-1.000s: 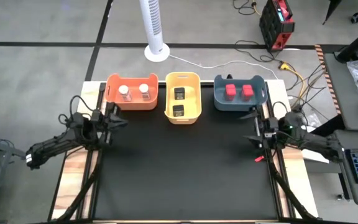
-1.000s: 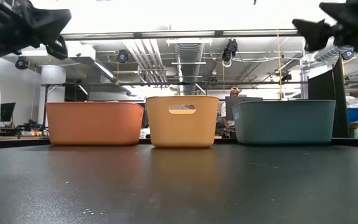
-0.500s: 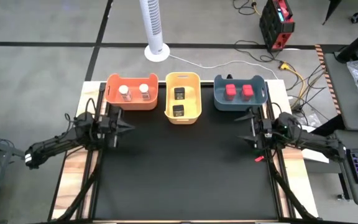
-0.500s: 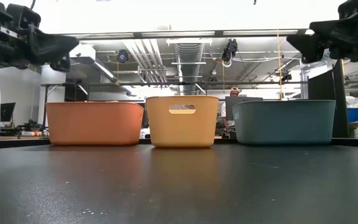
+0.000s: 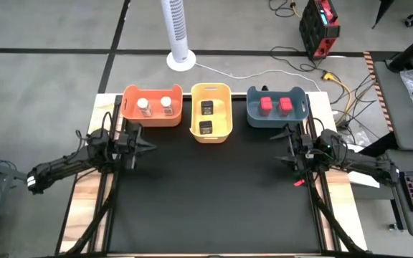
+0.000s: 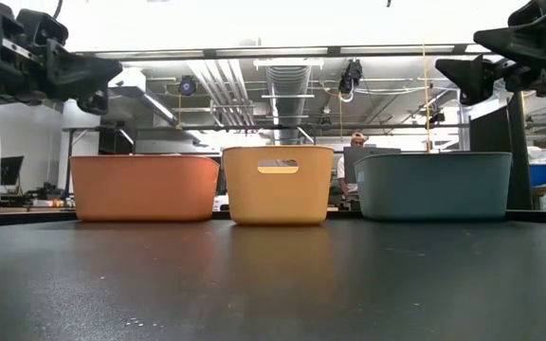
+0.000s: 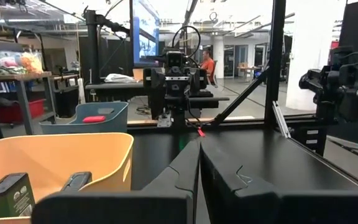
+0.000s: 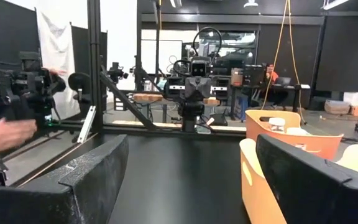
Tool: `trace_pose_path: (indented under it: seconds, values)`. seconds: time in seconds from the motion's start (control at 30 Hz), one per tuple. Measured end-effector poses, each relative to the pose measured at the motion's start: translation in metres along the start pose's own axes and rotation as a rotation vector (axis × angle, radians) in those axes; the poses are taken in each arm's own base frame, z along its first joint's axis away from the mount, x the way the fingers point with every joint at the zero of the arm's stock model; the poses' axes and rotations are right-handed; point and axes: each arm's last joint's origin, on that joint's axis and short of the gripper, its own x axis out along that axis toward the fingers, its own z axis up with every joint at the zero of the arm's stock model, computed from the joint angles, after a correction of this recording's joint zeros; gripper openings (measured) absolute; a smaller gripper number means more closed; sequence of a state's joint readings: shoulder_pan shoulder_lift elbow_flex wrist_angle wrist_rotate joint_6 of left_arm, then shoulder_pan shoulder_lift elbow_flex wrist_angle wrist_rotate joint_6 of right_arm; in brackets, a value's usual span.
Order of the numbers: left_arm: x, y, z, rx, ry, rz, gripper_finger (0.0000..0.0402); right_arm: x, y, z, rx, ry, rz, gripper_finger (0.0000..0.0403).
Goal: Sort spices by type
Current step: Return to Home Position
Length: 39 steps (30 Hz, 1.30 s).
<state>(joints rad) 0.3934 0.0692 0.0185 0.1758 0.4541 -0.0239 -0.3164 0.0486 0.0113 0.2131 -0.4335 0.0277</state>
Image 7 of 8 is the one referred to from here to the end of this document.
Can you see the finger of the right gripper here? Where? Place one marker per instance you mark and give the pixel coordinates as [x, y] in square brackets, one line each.
[158, 93]
[199, 81]

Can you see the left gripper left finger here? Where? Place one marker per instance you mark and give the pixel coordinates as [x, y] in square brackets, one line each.
[179, 180]

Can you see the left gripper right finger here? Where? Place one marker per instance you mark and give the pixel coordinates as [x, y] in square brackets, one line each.
[225, 193]

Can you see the red block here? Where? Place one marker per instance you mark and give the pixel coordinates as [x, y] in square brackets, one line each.
[94, 119]

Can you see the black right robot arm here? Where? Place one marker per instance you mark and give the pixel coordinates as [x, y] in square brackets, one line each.
[177, 102]

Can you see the person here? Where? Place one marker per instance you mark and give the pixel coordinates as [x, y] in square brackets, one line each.
[209, 65]

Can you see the clear plastic bag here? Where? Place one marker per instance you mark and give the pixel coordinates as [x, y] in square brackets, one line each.
[120, 78]

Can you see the grey desk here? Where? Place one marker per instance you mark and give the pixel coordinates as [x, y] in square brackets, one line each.
[113, 87]

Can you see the blue-grey plastic bin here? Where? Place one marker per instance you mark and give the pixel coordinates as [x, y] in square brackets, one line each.
[117, 121]

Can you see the black computer monitor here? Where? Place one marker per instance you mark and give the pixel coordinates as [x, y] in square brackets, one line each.
[145, 37]

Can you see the red tag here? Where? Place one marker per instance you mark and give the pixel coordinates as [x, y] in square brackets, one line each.
[201, 132]

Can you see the black monitor pole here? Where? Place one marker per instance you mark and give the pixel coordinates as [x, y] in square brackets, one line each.
[92, 56]

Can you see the black trash bin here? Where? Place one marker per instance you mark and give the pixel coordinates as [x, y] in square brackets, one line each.
[67, 102]

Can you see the yellow plastic bin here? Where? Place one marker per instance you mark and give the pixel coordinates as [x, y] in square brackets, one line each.
[57, 155]

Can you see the red storage bin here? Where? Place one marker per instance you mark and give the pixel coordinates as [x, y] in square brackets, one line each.
[36, 107]

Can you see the bag of colourful items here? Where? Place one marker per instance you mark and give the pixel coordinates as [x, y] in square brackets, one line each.
[31, 62]

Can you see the black mounted device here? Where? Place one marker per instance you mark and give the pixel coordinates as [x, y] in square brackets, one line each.
[337, 90]

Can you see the metal shelf wooden top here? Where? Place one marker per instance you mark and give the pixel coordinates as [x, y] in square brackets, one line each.
[20, 76]

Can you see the green cloth bundle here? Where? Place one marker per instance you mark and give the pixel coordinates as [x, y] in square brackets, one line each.
[2, 71]

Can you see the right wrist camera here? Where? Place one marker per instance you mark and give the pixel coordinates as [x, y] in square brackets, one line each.
[175, 59]

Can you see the black right frame strut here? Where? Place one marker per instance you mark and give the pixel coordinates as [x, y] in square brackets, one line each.
[275, 62]

